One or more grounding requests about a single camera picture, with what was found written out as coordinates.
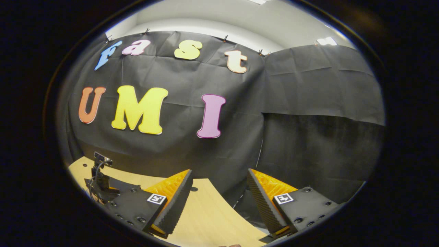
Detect grey webcam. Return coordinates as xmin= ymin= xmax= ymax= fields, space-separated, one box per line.
xmin=93 ymin=151 xmax=113 ymax=167

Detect black webcam cable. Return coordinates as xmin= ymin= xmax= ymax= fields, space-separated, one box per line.
xmin=88 ymin=161 xmax=103 ymax=203

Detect black backdrop cloth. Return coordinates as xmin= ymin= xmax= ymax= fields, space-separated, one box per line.
xmin=57 ymin=30 xmax=386 ymax=227

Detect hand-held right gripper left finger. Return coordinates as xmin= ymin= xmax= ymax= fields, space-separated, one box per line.
xmin=104 ymin=168 xmax=194 ymax=239

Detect black tripod stand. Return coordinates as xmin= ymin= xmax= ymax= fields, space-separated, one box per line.
xmin=87 ymin=165 xmax=112 ymax=201

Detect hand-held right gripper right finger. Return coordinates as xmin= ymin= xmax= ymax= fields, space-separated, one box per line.
xmin=246 ymin=167 xmax=341 ymax=240

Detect black jeans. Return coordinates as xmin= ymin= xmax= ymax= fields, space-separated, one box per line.
xmin=84 ymin=178 xmax=141 ymax=204

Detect ceiling light panel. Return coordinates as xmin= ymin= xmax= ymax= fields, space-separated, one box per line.
xmin=316 ymin=36 xmax=338 ymax=46

